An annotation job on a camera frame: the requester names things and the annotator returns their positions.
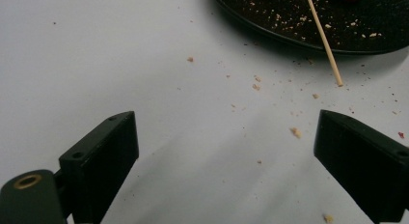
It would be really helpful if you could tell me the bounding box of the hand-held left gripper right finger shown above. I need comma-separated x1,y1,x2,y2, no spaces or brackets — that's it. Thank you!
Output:
314,109,409,224

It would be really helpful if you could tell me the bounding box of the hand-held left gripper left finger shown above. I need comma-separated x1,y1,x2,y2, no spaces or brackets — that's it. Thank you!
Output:
58,110,140,224

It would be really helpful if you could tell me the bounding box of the thin wooden skewer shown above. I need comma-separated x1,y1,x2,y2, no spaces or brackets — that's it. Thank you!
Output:
304,0,344,88

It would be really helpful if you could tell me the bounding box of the round black textured plate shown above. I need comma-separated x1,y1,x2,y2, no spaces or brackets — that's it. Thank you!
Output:
209,0,409,56

